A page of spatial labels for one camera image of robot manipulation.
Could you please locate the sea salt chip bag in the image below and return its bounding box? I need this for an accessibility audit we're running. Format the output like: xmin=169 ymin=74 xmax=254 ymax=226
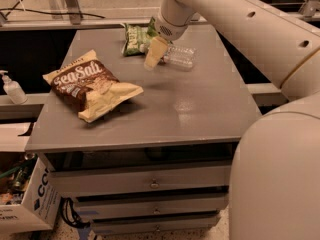
xmin=43 ymin=50 xmax=143 ymax=123

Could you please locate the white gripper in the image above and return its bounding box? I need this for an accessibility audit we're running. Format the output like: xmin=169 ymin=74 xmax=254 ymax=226
xmin=144 ymin=0 xmax=195 ymax=70

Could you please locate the green chip bag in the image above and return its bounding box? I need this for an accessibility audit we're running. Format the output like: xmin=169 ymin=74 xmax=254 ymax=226
xmin=122 ymin=17 xmax=158 ymax=57

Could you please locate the white pump bottle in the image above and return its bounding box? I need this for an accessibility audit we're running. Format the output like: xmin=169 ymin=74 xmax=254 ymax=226
xmin=0 ymin=70 xmax=27 ymax=104

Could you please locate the grey drawer cabinet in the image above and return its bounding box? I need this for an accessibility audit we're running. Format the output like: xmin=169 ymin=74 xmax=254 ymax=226
xmin=27 ymin=25 xmax=260 ymax=235

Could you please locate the clear plastic water bottle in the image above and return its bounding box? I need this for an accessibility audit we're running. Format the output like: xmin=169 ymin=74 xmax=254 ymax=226
xmin=144 ymin=44 xmax=196 ymax=70

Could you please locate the black cable bundle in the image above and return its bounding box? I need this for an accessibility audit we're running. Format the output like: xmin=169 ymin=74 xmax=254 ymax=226
xmin=59 ymin=197 xmax=92 ymax=230

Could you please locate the black floor cable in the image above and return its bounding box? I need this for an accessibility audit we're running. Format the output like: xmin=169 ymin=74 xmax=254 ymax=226
xmin=0 ymin=7 xmax=106 ymax=20

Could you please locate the white cardboard box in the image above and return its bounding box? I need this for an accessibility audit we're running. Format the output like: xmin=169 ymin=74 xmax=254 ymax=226
xmin=0 ymin=122 xmax=62 ymax=235

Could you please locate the metal frame rail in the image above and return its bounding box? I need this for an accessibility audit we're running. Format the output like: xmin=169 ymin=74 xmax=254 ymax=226
xmin=0 ymin=11 xmax=208 ymax=32

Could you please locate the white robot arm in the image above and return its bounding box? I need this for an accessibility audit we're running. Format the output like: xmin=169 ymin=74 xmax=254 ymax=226
xmin=155 ymin=0 xmax=320 ymax=240

